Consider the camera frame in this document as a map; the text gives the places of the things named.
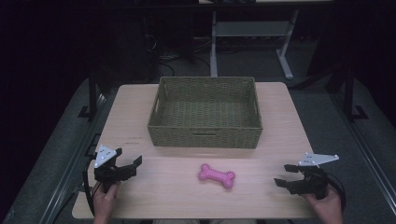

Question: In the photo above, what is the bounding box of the pink bone-shaped toy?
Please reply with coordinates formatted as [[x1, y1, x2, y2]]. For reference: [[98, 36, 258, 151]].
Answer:
[[197, 163, 236, 190]]

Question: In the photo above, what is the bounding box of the person's left hand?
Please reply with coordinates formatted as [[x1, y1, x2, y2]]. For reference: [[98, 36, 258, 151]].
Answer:
[[92, 181, 121, 224]]

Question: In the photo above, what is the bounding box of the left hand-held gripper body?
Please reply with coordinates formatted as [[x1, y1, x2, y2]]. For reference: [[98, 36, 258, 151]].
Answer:
[[93, 144, 131, 193]]

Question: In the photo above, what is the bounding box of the bundle of floor cables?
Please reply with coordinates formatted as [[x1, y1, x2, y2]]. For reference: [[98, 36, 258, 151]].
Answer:
[[146, 34, 213, 78]]

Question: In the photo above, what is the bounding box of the black bracket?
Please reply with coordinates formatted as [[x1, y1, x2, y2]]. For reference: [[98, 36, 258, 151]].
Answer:
[[83, 133, 102, 158]]

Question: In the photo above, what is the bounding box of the white metal desk frame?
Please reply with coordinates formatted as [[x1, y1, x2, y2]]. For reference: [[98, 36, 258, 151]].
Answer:
[[209, 8, 301, 80]]

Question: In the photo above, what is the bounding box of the person's right hand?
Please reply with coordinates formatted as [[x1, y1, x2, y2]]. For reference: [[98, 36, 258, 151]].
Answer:
[[303, 186, 344, 224]]

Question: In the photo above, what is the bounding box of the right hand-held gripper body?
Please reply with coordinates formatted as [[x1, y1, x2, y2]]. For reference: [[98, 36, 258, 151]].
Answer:
[[290, 152, 340, 201]]

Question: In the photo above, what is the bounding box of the black cable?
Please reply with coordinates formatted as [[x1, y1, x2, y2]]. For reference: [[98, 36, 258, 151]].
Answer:
[[82, 158, 98, 217], [320, 172, 347, 213]]

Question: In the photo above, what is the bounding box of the black metal stand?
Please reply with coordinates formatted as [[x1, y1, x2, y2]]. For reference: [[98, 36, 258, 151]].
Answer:
[[342, 69, 369, 123], [77, 70, 101, 121]]

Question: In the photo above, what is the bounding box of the green woven basket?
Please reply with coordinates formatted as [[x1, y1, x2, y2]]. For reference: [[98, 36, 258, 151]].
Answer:
[[147, 76, 263, 149]]

